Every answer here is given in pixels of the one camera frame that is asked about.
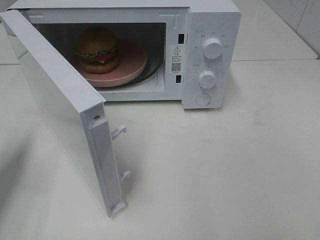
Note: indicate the upper white round knob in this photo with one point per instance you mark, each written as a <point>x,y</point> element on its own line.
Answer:
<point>212,47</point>

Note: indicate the white round knob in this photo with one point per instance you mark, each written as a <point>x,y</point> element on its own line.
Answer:
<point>207,79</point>
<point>212,47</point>

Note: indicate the white microwave door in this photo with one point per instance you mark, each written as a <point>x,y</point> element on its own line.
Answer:
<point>72,108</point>

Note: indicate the pink round plate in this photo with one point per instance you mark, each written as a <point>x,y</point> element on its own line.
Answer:
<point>133,61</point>

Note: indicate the toy hamburger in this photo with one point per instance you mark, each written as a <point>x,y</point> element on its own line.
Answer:
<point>97,50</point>

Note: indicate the white microwave oven body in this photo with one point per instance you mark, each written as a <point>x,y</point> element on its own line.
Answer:
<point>167,87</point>

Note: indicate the lower white round knob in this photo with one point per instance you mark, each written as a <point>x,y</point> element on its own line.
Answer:
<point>207,79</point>

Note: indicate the round white door button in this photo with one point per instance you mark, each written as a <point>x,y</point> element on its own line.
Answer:
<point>203,99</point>

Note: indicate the white warning label sticker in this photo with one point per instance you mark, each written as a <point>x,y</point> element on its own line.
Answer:
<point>176,58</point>

